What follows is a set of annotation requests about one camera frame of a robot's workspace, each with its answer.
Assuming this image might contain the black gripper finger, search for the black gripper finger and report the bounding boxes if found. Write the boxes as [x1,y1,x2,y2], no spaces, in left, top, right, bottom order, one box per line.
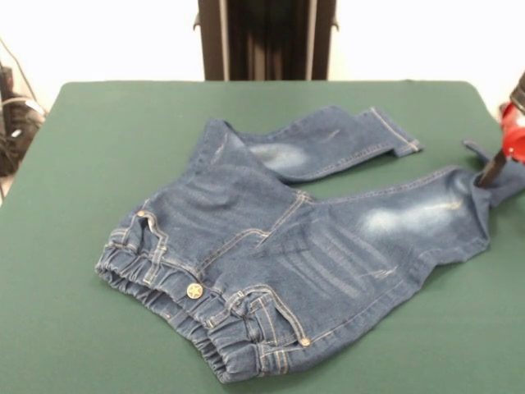
[477,148,510,188]

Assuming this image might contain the dark green table cloth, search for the dark green table cloth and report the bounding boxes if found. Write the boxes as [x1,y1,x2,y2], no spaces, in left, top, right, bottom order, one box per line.
[0,80,525,394]

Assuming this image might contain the black equipment pile with cables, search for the black equipment pile with cables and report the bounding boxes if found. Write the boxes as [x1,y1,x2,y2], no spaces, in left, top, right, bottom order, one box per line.
[0,63,47,177]

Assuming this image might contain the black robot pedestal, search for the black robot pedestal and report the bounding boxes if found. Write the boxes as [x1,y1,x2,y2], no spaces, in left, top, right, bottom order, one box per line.
[192,0,341,82]

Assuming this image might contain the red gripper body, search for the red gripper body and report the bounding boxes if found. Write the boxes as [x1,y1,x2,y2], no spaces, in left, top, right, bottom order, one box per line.
[498,101,525,166]

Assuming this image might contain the blue denim jeans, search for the blue denim jeans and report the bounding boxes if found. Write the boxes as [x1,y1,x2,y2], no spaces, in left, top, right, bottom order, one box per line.
[94,104,525,375]

